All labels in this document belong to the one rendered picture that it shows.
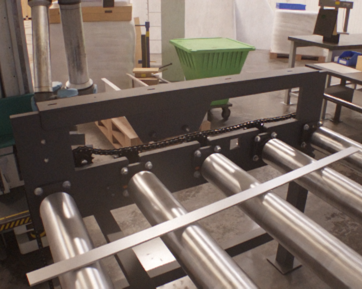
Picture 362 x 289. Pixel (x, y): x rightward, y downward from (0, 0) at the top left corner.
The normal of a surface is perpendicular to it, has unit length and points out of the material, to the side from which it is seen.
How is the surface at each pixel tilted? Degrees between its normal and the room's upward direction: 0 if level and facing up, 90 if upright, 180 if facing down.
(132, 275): 0
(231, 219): 0
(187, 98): 90
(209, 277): 42
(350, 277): 53
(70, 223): 8
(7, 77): 90
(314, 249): 48
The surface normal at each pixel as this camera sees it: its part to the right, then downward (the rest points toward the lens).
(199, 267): -0.64, -0.46
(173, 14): 0.00, 0.43
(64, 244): -0.28, -0.78
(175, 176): 0.49, 0.38
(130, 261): 0.01, -0.90
